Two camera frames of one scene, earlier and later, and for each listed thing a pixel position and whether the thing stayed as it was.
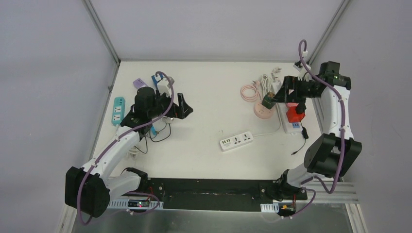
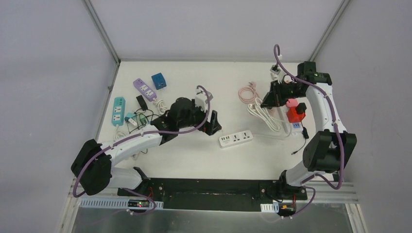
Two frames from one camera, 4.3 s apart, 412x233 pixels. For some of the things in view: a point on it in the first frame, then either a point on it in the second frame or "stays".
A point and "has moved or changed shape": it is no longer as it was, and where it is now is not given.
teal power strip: (118, 110) stays
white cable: (266, 83) → (266, 114)
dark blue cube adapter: (155, 80) has moved or changed shape
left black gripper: (173, 105) → (206, 119)
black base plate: (221, 194) stays
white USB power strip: (236, 141) has moved or changed shape
